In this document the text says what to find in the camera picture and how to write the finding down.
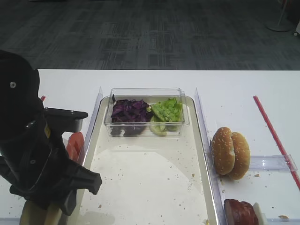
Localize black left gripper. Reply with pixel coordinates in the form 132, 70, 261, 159
0, 111, 102, 216

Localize bun half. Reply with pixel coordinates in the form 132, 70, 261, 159
44, 204, 62, 225
19, 201, 51, 225

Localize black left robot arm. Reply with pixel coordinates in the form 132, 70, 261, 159
0, 51, 87, 215

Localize green lettuce leaves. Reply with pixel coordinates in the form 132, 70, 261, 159
147, 98, 183, 136

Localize brown meat patty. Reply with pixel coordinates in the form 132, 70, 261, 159
224, 199, 259, 225

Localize metal serving tray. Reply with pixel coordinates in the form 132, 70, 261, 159
67, 97, 217, 225

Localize purple cabbage shreds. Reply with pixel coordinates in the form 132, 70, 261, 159
111, 95, 152, 136

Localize clear plastic container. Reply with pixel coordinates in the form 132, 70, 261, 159
104, 88, 189, 137

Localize sesame bun top left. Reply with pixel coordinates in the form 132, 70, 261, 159
211, 127, 235, 175

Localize sesame bun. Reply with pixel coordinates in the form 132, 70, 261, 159
211, 127, 235, 175
228, 132, 251, 180

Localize sesame bun top right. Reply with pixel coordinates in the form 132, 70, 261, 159
228, 132, 251, 180

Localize white patty pusher block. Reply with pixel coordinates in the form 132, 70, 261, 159
253, 202, 268, 225

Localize right lower clear track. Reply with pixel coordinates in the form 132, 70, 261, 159
267, 217, 300, 225

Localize clear track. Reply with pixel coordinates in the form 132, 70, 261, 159
249, 155, 298, 172
267, 217, 300, 225

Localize right upper clear track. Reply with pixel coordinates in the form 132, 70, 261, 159
249, 155, 298, 172

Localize white stand base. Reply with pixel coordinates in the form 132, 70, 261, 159
265, 0, 291, 32

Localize left clear divider wall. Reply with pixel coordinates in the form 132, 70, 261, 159
78, 87, 103, 166

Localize clear divider wall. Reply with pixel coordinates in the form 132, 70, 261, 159
194, 90, 227, 225
78, 87, 103, 166

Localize right clear divider wall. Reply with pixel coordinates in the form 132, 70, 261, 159
194, 90, 227, 225

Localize right red rail strip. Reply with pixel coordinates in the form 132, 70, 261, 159
253, 96, 300, 189

